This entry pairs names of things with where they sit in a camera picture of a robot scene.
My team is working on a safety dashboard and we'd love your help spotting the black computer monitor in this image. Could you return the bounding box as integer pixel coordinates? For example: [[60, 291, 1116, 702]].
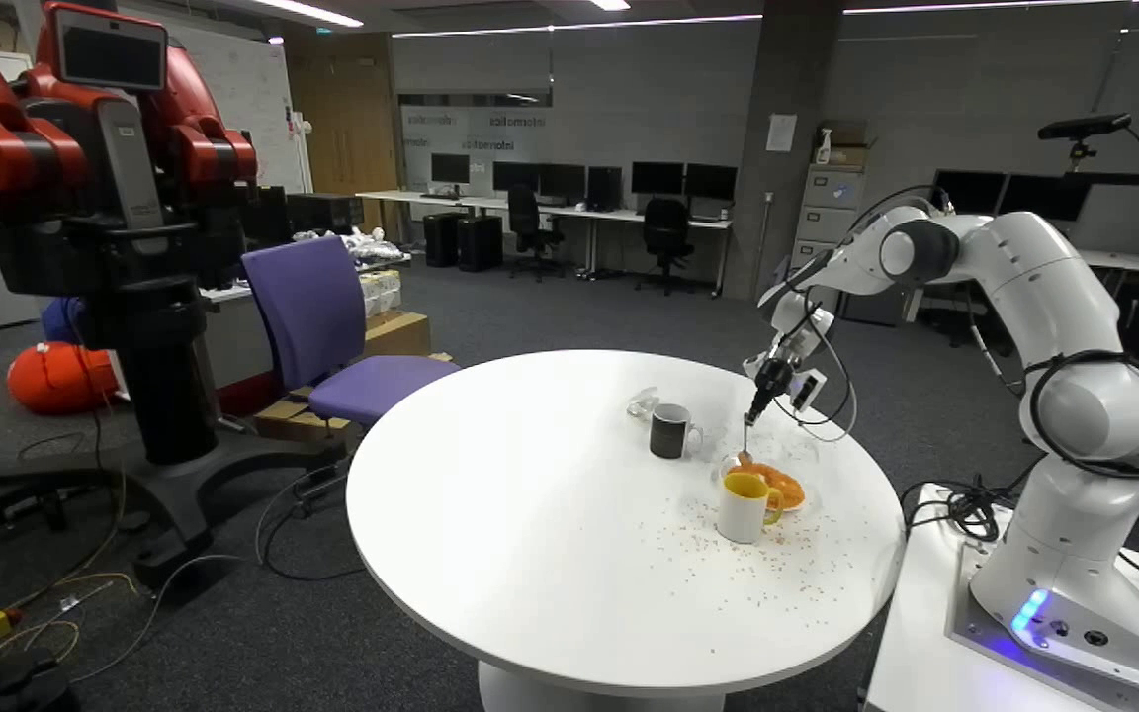
[[585, 162, 627, 213], [428, 150, 473, 191], [536, 162, 588, 205], [490, 159, 544, 197], [627, 159, 687, 200], [680, 162, 738, 205]]

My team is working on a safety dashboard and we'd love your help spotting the dark wall monitor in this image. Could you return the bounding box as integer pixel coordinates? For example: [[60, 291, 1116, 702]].
[[1002, 170, 1090, 221], [928, 164, 1010, 217]]

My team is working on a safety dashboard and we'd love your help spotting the red humanoid robot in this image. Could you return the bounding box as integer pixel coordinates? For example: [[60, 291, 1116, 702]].
[[0, 0, 337, 606]]

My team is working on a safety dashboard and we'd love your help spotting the cardboard box on cabinet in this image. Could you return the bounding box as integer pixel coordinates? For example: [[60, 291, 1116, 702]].
[[811, 121, 874, 176]]

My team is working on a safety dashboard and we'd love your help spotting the round white table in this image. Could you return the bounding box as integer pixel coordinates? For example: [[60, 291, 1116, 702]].
[[340, 344, 911, 712]]

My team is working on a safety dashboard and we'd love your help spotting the black depth camera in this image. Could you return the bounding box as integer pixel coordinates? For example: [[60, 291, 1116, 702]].
[[1035, 109, 1139, 147]]

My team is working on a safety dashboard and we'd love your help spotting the metal spoon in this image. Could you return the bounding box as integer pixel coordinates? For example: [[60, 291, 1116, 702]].
[[731, 412, 758, 474]]

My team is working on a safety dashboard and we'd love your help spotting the white paper notice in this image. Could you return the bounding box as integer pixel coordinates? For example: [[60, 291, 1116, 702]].
[[763, 109, 804, 159]]

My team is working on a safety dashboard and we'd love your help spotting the white bowl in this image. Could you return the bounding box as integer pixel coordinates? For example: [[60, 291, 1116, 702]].
[[724, 454, 811, 530]]

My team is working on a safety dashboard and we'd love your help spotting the large cardboard box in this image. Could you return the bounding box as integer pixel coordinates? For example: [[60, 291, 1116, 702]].
[[360, 308, 440, 358]]

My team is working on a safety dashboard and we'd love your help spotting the white whiteboard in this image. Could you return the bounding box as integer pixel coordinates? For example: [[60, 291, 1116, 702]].
[[186, 30, 317, 197]]

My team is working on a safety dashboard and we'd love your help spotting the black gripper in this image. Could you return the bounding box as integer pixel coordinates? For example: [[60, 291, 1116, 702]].
[[738, 308, 838, 425]]

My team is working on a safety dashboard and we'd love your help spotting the flat cardboard box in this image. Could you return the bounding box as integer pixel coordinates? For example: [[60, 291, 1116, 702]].
[[249, 390, 360, 448]]

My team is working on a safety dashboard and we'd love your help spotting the white side desk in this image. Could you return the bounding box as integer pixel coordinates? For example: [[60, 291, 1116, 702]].
[[1078, 246, 1139, 278]]

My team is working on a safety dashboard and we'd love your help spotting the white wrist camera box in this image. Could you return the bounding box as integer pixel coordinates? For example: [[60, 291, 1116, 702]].
[[788, 366, 832, 415]]

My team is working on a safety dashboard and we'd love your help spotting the blue ball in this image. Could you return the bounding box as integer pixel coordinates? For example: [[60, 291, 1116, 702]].
[[34, 291, 87, 349]]

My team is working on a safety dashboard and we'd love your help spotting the white filing cabinet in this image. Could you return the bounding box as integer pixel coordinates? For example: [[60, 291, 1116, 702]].
[[788, 162, 871, 270]]

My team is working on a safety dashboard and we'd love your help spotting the clear plastic cup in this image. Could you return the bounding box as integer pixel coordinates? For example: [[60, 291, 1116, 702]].
[[625, 382, 663, 425]]

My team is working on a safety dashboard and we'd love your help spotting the orange lentils heap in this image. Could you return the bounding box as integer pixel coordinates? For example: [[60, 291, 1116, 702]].
[[743, 458, 805, 512]]

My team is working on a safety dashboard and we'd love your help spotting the white desk clutter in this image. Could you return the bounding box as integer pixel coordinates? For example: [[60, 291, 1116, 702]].
[[328, 226, 412, 270]]

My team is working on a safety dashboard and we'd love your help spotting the wooden door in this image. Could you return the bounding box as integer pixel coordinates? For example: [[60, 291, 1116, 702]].
[[285, 27, 402, 200]]

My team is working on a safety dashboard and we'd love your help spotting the black mug white handle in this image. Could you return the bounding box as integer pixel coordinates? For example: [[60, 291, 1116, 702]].
[[643, 398, 706, 461]]

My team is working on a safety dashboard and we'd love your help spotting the long office desk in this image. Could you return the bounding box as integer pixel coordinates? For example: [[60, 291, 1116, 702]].
[[350, 187, 738, 297]]

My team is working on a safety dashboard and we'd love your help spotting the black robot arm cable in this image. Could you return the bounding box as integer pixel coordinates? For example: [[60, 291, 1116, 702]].
[[758, 181, 1139, 486]]

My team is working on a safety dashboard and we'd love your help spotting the black computer tower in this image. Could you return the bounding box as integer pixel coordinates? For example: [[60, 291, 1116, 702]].
[[462, 210, 510, 278], [419, 210, 472, 272]]

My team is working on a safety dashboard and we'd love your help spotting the black office chair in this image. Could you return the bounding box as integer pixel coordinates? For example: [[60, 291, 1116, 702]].
[[502, 187, 571, 283], [635, 193, 698, 297]]

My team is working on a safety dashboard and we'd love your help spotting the black floor cable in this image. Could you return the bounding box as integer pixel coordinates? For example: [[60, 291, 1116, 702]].
[[249, 454, 362, 584]]

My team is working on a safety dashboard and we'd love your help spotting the orange beanbag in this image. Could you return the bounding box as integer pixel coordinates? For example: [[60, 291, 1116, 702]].
[[2, 338, 125, 419]]

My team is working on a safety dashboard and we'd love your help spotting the purple office chair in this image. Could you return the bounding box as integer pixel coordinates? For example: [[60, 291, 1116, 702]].
[[236, 232, 462, 436]]

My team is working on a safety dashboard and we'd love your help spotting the white robot base platform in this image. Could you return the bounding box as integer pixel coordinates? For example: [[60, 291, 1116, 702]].
[[861, 477, 1139, 712]]

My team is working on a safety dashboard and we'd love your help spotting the black cable bundle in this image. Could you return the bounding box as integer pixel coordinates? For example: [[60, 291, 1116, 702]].
[[896, 470, 1010, 544]]

